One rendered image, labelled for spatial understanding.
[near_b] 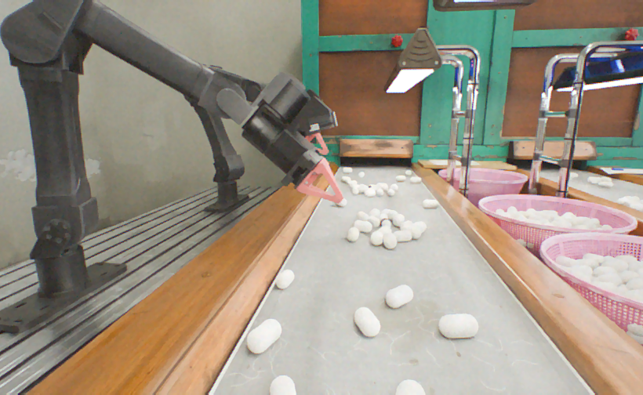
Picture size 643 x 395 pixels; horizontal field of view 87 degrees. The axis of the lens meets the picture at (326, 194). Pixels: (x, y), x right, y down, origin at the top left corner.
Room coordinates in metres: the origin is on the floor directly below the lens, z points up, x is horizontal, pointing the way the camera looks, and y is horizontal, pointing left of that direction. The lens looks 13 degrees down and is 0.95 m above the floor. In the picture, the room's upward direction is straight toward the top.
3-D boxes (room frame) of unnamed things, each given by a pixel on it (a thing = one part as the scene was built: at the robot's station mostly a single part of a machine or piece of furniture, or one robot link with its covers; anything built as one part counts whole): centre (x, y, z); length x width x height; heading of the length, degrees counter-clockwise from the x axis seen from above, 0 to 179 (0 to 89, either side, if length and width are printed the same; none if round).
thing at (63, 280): (0.51, 0.43, 0.71); 0.20 x 0.07 x 0.08; 171
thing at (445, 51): (0.96, -0.29, 0.90); 0.20 x 0.19 x 0.45; 173
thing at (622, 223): (0.67, -0.45, 0.72); 0.27 x 0.27 x 0.10
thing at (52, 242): (0.51, 0.42, 0.77); 0.09 x 0.06 x 0.06; 16
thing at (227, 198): (1.10, 0.33, 0.71); 0.20 x 0.07 x 0.08; 171
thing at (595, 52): (0.91, -0.68, 0.90); 0.20 x 0.19 x 0.45; 173
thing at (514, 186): (1.11, -0.51, 0.72); 0.27 x 0.27 x 0.10
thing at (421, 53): (0.97, -0.21, 1.08); 0.62 x 0.08 x 0.07; 173
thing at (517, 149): (1.34, -0.88, 0.83); 0.30 x 0.06 x 0.07; 83
